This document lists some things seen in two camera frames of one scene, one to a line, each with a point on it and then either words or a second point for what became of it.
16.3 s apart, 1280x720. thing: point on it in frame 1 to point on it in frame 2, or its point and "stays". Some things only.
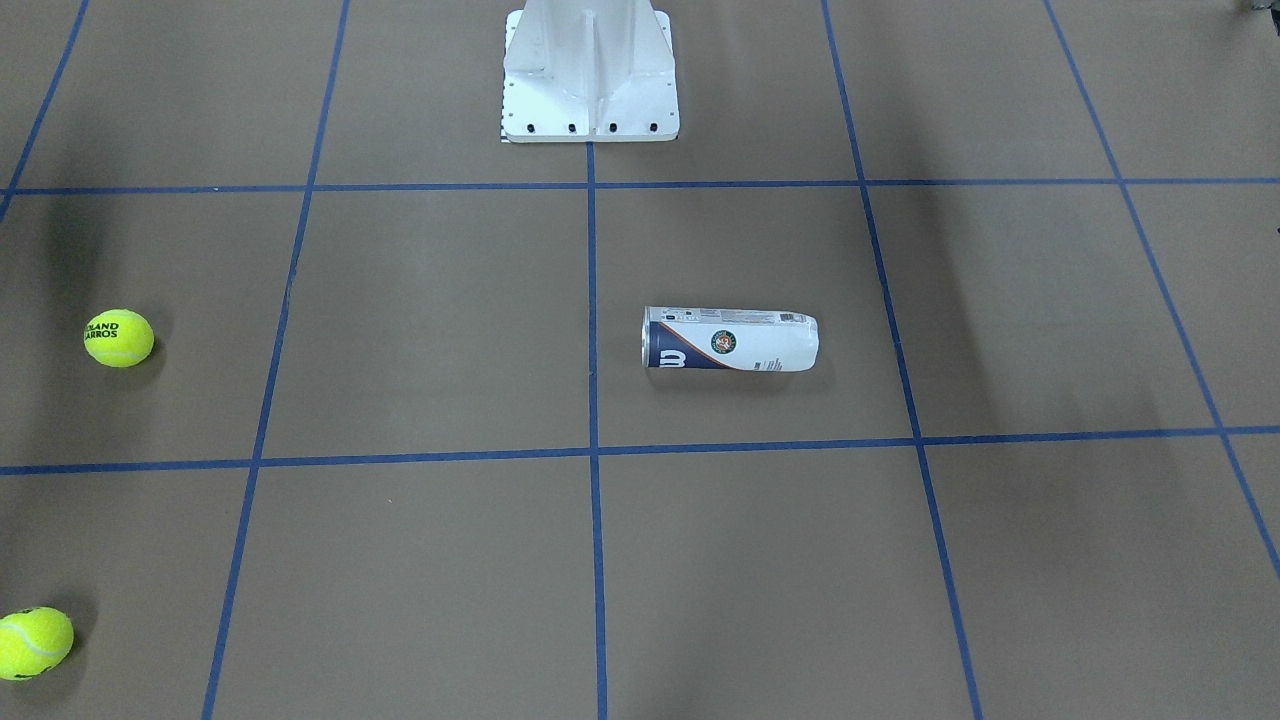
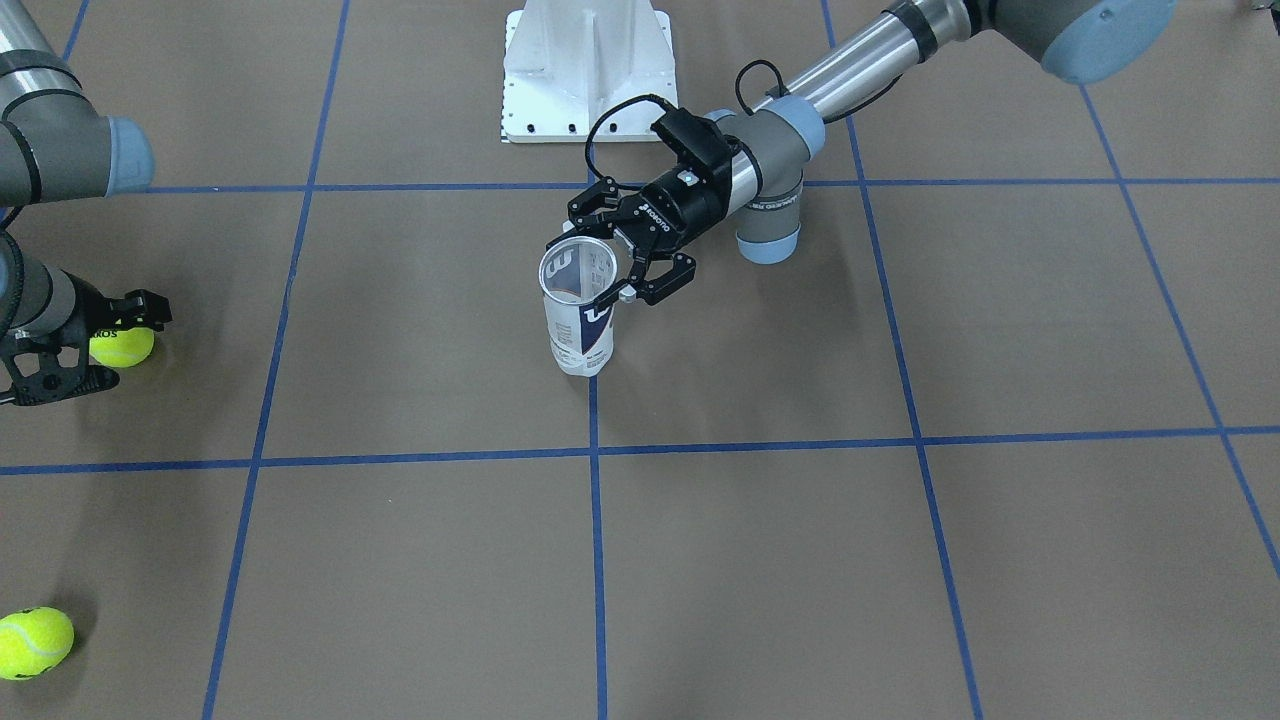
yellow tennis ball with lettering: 118,338 stays
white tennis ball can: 705,338 to 573,272
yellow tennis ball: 33,641 stays
